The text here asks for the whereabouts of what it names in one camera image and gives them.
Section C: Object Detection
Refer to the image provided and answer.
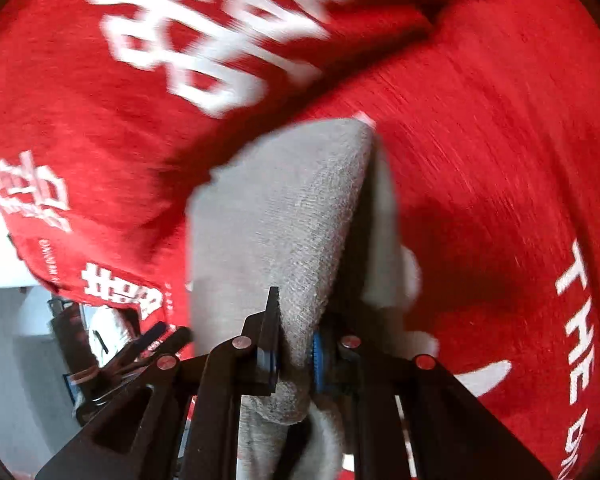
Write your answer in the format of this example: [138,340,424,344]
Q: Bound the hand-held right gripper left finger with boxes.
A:
[35,286,282,480]

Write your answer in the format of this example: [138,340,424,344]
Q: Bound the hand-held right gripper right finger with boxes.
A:
[310,312,556,480]

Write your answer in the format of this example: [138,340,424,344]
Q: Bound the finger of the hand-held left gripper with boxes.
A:
[127,322,171,358]
[147,326,194,363]

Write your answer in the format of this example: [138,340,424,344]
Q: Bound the grey knit garment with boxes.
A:
[185,117,441,480]

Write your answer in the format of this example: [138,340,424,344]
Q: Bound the dark ribbed object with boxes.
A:
[47,297,99,377]

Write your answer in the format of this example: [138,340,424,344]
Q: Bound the white furniture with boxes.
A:
[0,195,56,313]

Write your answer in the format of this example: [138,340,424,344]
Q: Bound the red printed blanket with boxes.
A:
[0,0,600,480]

